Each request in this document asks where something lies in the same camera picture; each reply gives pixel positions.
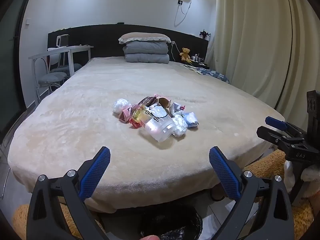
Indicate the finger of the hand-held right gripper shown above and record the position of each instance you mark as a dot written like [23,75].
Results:
[270,133]
[275,123]

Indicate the beige fleece blanket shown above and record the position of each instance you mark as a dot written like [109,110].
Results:
[100,87]

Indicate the person's leg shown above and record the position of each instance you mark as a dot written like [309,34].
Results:
[265,167]
[22,220]

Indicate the blue white packet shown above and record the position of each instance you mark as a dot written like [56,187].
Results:
[191,118]

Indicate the folded grey quilt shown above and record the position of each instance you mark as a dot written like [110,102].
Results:
[146,52]

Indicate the clear plastic cup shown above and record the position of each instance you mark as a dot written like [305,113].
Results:
[160,127]

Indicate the grey cushioned metal chair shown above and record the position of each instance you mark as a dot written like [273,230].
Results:
[65,67]
[52,77]

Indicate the bottles on nightstand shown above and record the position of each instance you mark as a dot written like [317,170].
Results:
[197,58]

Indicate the white plastic bag ball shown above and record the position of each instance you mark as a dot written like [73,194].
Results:
[122,105]

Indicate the small white red wrapper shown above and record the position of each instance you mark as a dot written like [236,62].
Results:
[178,107]

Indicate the blue patterned cloth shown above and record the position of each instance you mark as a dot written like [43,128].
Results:
[212,73]

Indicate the yellow wrapper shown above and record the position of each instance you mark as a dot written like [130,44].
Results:
[140,116]

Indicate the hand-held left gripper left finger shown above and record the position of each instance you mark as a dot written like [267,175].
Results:
[96,172]

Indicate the brown teddy bear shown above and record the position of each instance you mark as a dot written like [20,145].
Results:
[185,54]

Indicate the white framed desk mirror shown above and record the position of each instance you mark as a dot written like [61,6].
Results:
[62,40]

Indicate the white tissue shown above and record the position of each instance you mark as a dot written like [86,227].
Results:
[180,125]

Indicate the beige pillow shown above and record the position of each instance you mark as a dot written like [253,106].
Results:
[145,37]

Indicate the pink wrapper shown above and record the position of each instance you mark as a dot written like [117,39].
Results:
[125,116]

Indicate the person's left leg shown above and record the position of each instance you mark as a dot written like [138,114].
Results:
[22,220]

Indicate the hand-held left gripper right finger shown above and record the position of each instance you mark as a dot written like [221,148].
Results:
[223,172]

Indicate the white desk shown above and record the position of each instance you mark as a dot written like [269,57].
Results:
[70,48]

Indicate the brown paper box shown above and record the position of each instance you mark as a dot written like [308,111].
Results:
[165,102]

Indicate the person's right leg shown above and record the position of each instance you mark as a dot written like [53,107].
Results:
[265,167]

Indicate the bin with black bag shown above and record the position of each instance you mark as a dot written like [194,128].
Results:
[172,225]

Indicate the black ornament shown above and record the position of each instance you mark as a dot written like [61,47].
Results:
[205,33]

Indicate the black headboard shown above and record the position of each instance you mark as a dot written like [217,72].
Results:
[100,37]

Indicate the brown snack packet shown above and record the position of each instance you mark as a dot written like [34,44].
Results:
[147,101]

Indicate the cream curtain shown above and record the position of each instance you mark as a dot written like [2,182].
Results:
[250,42]

